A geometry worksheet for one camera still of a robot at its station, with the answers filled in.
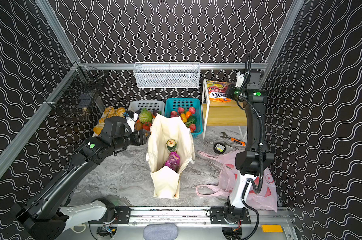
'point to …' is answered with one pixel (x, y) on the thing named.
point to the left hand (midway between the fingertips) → (148, 132)
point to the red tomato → (147, 126)
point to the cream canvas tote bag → (165, 181)
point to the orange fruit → (188, 114)
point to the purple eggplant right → (155, 112)
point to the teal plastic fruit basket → (173, 104)
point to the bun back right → (120, 111)
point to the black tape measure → (219, 148)
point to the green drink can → (171, 146)
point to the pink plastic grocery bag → (229, 176)
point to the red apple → (180, 110)
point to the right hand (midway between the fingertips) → (227, 90)
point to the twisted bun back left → (109, 111)
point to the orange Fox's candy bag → (217, 91)
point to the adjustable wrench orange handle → (224, 136)
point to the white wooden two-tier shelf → (215, 113)
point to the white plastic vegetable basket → (159, 106)
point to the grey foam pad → (161, 231)
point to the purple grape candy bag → (173, 161)
